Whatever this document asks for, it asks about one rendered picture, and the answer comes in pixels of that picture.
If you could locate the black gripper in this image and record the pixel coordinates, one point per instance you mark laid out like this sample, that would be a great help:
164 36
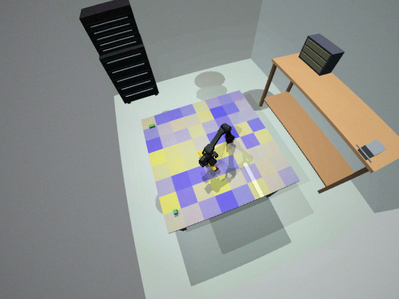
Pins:
214 155

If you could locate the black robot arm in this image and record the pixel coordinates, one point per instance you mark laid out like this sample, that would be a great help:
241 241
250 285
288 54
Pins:
208 149

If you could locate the yellow bar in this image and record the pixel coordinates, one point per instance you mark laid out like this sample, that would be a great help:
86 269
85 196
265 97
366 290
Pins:
212 167

